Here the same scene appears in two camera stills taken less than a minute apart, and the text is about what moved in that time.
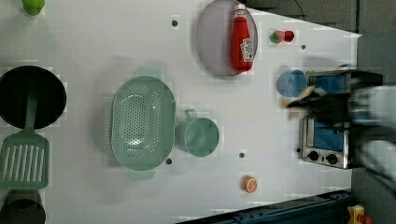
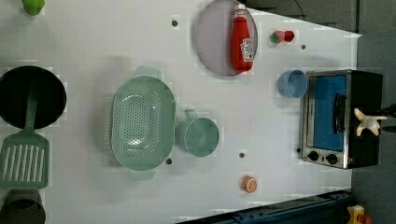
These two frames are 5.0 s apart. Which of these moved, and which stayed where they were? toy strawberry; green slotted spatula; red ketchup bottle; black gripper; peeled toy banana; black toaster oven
Moved: peeled toy banana; black gripper
Stayed: toy strawberry; red ketchup bottle; green slotted spatula; black toaster oven
